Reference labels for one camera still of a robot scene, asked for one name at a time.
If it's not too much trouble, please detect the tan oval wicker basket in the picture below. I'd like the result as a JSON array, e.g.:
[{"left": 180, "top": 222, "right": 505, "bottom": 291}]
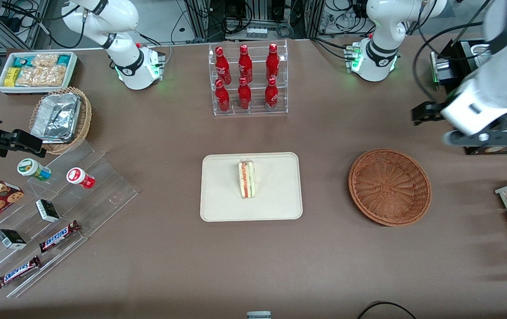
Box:
[{"left": 29, "top": 87, "right": 92, "bottom": 155}]

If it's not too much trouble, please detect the cream rectangular tray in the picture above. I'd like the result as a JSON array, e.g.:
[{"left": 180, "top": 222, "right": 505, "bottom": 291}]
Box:
[{"left": 200, "top": 152, "right": 303, "bottom": 222}]

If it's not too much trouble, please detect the yellow snack packet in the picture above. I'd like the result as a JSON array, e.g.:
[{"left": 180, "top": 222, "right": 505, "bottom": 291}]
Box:
[{"left": 4, "top": 67, "right": 21, "bottom": 87}]

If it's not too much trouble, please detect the clear acrylic stepped display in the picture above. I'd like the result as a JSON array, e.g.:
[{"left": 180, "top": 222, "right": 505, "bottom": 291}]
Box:
[{"left": 0, "top": 140, "right": 139, "bottom": 298}]

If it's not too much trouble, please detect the silver foil tray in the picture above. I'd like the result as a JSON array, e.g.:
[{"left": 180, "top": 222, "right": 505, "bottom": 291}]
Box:
[{"left": 31, "top": 93, "right": 82, "bottom": 144}]

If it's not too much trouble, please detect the red cola bottle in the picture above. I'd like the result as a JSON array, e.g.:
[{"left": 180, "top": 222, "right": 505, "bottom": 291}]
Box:
[
  {"left": 214, "top": 46, "right": 232, "bottom": 85},
  {"left": 266, "top": 43, "right": 280, "bottom": 81},
  {"left": 238, "top": 44, "right": 253, "bottom": 84},
  {"left": 238, "top": 77, "right": 252, "bottom": 110},
  {"left": 215, "top": 79, "right": 230, "bottom": 113},
  {"left": 265, "top": 77, "right": 279, "bottom": 109}
]

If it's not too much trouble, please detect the brown round wicker basket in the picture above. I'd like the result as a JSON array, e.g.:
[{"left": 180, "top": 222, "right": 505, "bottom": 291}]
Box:
[{"left": 348, "top": 148, "right": 432, "bottom": 227}]

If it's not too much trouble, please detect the brown snickers bar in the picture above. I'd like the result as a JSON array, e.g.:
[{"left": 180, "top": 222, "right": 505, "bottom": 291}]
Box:
[
  {"left": 39, "top": 220, "right": 81, "bottom": 253},
  {"left": 0, "top": 256, "right": 42, "bottom": 289}
]

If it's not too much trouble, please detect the triangular sandwich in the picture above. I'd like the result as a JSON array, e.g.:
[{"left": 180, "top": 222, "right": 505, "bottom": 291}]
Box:
[{"left": 238, "top": 160, "right": 257, "bottom": 199}]

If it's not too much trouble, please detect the clear acrylic bottle rack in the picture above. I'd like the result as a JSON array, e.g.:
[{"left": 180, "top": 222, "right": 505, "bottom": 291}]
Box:
[{"left": 208, "top": 39, "right": 289, "bottom": 117}]

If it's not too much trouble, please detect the green lid yogurt cup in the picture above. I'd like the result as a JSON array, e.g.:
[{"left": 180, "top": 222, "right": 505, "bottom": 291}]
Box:
[{"left": 17, "top": 158, "right": 52, "bottom": 182}]

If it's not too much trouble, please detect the black control box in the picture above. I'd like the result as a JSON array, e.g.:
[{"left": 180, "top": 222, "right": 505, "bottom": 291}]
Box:
[{"left": 430, "top": 39, "right": 490, "bottom": 89}]

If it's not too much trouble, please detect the white plastic snack bin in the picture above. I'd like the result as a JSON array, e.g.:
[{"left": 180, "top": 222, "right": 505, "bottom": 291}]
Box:
[{"left": 0, "top": 51, "right": 78, "bottom": 95}]

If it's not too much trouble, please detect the small black white carton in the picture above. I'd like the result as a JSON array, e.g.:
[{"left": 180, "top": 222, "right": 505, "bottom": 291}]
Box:
[
  {"left": 0, "top": 229, "right": 27, "bottom": 250},
  {"left": 35, "top": 199, "right": 60, "bottom": 223}
]

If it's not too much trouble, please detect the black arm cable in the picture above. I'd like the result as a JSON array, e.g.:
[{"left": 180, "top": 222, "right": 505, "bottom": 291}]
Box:
[{"left": 413, "top": 0, "right": 493, "bottom": 103}]

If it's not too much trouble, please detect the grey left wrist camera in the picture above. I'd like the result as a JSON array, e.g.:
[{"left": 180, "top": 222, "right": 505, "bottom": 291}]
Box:
[{"left": 442, "top": 128, "right": 503, "bottom": 148}]

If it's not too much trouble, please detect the red lid yogurt cup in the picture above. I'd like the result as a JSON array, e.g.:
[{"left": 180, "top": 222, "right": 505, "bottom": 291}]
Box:
[{"left": 66, "top": 167, "right": 96, "bottom": 190}]

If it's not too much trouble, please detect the small clear cracker bag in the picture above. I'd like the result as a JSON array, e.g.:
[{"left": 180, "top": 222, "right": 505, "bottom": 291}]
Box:
[{"left": 32, "top": 54, "right": 60, "bottom": 68}]

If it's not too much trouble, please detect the large clear cracker bag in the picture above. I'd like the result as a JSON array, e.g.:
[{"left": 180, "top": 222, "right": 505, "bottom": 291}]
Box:
[{"left": 16, "top": 66, "right": 66, "bottom": 87}]

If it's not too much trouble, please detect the black curved floor cable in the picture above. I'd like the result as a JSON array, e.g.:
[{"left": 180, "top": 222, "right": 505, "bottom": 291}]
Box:
[{"left": 357, "top": 301, "right": 419, "bottom": 319}]

